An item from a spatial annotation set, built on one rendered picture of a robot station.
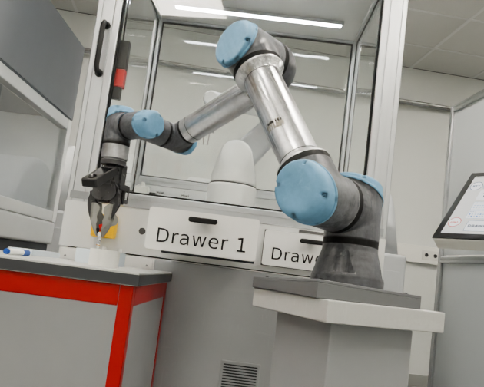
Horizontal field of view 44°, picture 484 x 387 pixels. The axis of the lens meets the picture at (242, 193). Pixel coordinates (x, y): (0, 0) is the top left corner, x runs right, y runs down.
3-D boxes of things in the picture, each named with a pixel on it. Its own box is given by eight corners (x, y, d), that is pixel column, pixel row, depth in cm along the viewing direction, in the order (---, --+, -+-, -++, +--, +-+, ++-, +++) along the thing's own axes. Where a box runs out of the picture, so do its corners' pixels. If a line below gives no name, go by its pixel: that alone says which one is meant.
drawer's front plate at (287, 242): (354, 276, 185) (358, 240, 186) (261, 264, 185) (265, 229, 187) (353, 276, 187) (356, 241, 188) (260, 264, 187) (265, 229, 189)
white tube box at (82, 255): (102, 265, 156) (104, 250, 156) (74, 261, 158) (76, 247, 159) (124, 267, 167) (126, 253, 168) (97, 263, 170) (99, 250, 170)
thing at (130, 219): (381, 285, 186) (386, 239, 188) (58, 244, 188) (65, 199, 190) (335, 280, 280) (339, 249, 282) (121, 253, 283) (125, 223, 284)
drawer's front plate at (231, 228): (254, 262, 154) (260, 219, 156) (144, 247, 155) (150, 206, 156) (254, 262, 156) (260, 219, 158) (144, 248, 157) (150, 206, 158)
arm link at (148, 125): (177, 117, 164) (151, 120, 171) (146, 104, 156) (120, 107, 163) (172, 145, 163) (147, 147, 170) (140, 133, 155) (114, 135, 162)
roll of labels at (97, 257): (114, 268, 137) (116, 251, 138) (84, 264, 137) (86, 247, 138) (121, 268, 144) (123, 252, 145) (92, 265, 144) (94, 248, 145)
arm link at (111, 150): (121, 143, 163) (95, 141, 165) (119, 160, 162) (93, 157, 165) (134, 150, 170) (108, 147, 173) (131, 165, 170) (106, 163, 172)
